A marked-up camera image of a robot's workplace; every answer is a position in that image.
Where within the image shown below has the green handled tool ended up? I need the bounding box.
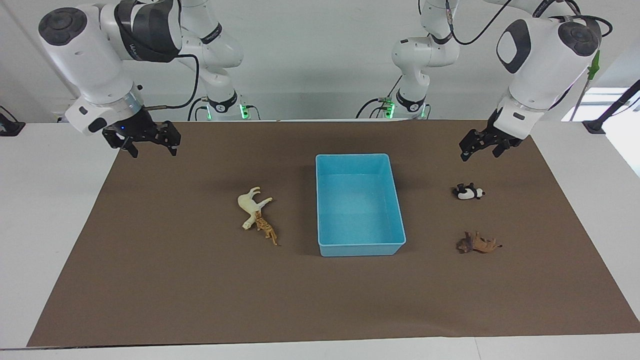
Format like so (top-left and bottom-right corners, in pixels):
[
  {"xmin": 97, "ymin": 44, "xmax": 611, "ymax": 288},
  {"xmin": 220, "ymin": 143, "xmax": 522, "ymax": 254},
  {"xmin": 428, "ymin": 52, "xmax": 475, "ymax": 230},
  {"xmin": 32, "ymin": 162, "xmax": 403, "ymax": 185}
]
[{"xmin": 571, "ymin": 49, "xmax": 601, "ymax": 121}]

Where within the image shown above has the blue plastic storage box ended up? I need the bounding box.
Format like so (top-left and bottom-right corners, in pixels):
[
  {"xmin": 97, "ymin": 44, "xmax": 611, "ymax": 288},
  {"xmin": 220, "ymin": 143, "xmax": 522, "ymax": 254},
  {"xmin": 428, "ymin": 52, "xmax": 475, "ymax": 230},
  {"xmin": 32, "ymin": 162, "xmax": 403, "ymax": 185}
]
[{"xmin": 315, "ymin": 153, "xmax": 407, "ymax": 258}]

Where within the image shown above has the black base power cable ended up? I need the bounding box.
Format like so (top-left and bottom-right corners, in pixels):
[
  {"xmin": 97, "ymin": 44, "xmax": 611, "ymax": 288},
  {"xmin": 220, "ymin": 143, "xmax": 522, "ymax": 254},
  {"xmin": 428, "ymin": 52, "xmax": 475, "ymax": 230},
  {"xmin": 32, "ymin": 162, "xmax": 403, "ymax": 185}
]
[
  {"xmin": 355, "ymin": 74, "xmax": 404, "ymax": 120},
  {"xmin": 187, "ymin": 96, "xmax": 211, "ymax": 122}
]

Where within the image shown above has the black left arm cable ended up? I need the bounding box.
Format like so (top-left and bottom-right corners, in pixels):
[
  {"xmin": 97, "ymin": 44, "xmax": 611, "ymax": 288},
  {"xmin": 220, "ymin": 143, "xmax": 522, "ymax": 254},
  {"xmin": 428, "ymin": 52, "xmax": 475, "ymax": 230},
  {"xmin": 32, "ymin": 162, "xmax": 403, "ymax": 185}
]
[{"xmin": 444, "ymin": 0, "xmax": 614, "ymax": 47}]

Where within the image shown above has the brown table mat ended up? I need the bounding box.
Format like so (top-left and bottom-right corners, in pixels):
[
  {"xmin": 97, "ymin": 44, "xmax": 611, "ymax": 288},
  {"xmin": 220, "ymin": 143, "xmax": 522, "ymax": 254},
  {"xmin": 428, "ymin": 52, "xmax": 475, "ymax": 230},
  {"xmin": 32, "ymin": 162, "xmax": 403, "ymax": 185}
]
[{"xmin": 26, "ymin": 119, "xmax": 640, "ymax": 348}]

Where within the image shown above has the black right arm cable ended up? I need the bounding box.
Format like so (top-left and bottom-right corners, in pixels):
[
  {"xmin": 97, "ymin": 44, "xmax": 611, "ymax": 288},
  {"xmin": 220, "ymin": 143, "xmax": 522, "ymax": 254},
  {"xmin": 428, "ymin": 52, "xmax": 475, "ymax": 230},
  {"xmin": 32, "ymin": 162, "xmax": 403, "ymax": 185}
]
[{"xmin": 144, "ymin": 53, "xmax": 201, "ymax": 111}]

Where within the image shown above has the orange striped tiger toy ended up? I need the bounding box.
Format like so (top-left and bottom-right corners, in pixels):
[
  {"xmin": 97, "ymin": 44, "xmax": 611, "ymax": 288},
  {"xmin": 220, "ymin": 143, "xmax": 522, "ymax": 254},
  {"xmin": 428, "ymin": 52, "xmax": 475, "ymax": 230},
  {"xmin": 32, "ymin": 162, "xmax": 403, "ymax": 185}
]
[{"xmin": 253, "ymin": 211, "xmax": 280, "ymax": 247}]

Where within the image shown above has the black white panda toy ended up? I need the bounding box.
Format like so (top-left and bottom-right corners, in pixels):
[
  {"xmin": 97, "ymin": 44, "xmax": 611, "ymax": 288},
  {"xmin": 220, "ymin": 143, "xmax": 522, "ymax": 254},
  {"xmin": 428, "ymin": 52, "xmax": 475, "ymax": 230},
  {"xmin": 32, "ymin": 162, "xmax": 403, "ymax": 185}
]
[{"xmin": 452, "ymin": 182, "xmax": 487, "ymax": 201}]

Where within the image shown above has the black table clamp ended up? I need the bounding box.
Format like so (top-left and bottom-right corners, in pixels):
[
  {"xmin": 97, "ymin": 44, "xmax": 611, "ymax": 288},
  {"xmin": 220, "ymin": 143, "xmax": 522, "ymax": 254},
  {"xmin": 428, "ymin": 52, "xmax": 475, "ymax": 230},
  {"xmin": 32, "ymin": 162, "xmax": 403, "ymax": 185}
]
[{"xmin": 0, "ymin": 105, "xmax": 26, "ymax": 137}]

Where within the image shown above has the cream llama toy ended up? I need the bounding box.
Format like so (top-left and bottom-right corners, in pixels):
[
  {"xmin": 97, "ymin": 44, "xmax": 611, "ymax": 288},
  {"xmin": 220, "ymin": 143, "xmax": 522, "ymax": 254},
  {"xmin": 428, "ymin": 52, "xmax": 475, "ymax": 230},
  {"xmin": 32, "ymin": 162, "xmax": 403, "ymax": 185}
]
[{"xmin": 237, "ymin": 186, "xmax": 274, "ymax": 231}]

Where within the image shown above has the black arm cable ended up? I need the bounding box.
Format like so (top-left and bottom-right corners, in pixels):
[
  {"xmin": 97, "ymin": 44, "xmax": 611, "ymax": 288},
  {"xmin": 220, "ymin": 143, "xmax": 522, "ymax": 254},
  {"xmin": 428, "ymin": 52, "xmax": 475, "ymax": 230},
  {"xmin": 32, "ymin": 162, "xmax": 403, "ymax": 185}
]
[
  {"xmin": 444, "ymin": 0, "xmax": 614, "ymax": 47},
  {"xmin": 144, "ymin": 53, "xmax": 201, "ymax": 111}
]

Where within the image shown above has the black clamp stand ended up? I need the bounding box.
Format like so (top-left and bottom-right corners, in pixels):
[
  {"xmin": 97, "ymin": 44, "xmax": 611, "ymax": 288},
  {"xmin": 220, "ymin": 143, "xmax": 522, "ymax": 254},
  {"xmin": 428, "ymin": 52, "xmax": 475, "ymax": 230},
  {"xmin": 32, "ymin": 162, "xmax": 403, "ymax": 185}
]
[{"xmin": 582, "ymin": 79, "xmax": 640, "ymax": 135}]

